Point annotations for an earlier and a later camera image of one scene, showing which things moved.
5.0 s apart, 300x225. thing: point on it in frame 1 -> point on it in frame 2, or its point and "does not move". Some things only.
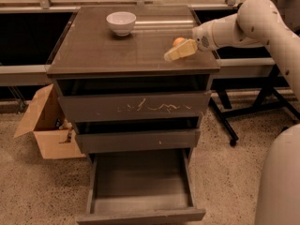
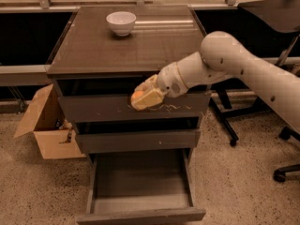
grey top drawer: [106, 99] does not move
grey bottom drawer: [140, 187] does not move
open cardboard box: [45, 121] does not move
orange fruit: [178, 40] -> [138, 94]
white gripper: [202, 39] -> [169, 78]
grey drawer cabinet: [120, 93] does not move
